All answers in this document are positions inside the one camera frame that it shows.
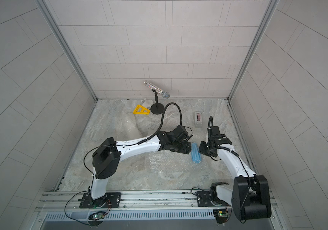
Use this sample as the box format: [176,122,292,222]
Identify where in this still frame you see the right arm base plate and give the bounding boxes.
[192,190,231,207]

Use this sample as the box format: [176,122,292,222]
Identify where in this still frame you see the yellow triangle ruler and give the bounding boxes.
[132,104,151,115]

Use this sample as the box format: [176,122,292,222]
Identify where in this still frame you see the right circuit board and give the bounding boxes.
[213,209,229,224]

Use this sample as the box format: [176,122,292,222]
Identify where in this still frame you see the left circuit board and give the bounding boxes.
[88,211,106,221]

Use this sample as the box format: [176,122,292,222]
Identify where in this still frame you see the circuit board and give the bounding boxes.
[213,209,229,224]
[88,211,106,221]

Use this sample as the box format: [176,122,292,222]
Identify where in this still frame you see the white crumpled object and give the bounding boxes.
[142,100,154,108]

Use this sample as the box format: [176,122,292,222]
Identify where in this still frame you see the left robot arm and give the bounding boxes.
[90,126,192,200]

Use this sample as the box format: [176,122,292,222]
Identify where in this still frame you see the blue ribbed vase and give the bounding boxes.
[190,142,201,164]

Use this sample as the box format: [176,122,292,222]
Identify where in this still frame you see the glitter microphone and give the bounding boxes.
[144,80,170,99]

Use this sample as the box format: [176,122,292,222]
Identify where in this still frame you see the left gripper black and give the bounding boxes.
[170,140,195,154]

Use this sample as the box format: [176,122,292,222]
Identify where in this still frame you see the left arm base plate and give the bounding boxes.
[78,192,122,209]

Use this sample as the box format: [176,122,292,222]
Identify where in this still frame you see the left black cable hose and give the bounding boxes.
[136,102,183,144]

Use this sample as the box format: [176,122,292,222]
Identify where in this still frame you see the clear bubble wrap sheet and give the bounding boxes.
[117,113,143,140]

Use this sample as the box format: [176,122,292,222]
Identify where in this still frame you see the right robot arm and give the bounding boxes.
[199,125,272,222]

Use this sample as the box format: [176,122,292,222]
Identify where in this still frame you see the black microphone stand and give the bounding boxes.
[150,90,165,115]

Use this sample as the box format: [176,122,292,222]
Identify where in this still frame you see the aluminium mounting rail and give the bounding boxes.
[34,188,278,213]

